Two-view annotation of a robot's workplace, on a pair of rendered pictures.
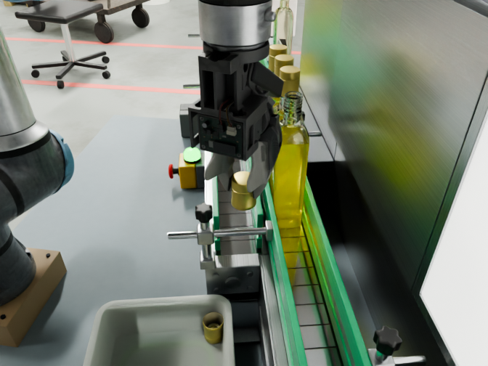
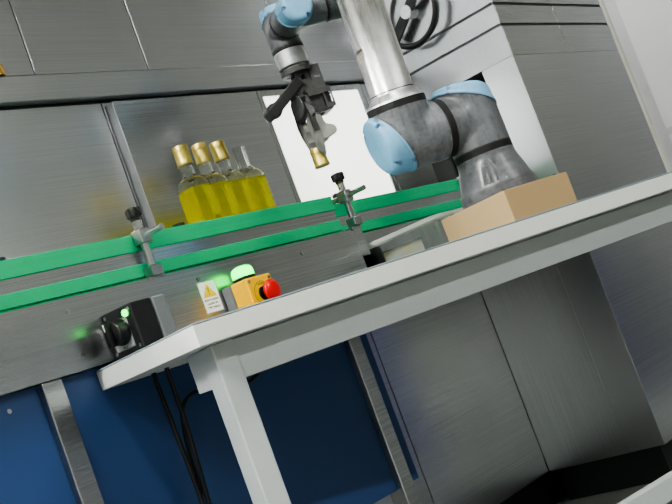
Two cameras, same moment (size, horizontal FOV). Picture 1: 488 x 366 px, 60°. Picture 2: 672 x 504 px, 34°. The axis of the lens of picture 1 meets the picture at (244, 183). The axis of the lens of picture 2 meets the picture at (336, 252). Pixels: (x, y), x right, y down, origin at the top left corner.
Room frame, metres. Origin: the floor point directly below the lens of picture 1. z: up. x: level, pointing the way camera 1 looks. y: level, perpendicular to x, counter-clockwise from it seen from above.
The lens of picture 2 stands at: (2.32, 1.70, 0.64)
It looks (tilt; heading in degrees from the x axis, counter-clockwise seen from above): 5 degrees up; 224
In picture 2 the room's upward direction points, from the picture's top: 20 degrees counter-clockwise
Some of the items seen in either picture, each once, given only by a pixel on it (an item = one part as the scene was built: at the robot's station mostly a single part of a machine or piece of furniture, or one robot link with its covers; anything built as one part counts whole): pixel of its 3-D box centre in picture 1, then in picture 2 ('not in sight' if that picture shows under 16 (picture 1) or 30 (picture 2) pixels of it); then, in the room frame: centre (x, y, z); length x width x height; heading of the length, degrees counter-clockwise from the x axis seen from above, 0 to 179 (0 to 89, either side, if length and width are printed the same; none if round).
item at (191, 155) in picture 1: (192, 154); (242, 273); (0.93, 0.14, 0.84); 0.05 x 0.05 x 0.03
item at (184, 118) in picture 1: (193, 120); (140, 328); (1.21, 0.16, 0.79); 0.08 x 0.08 x 0.08; 4
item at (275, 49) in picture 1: (277, 58); (182, 156); (0.80, -0.07, 1.14); 0.04 x 0.04 x 0.04
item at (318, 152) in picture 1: (283, 93); not in sight; (1.31, -0.13, 0.84); 0.95 x 0.09 x 0.11; 4
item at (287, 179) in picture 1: (287, 174); (261, 212); (0.63, -0.08, 0.99); 0.06 x 0.06 x 0.21; 5
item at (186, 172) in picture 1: (192, 171); (252, 299); (0.93, 0.14, 0.79); 0.07 x 0.07 x 0.07; 4
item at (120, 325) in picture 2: not in sight; (114, 334); (1.27, 0.17, 0.79); 0.04 x 0.03 x 0.04; 94
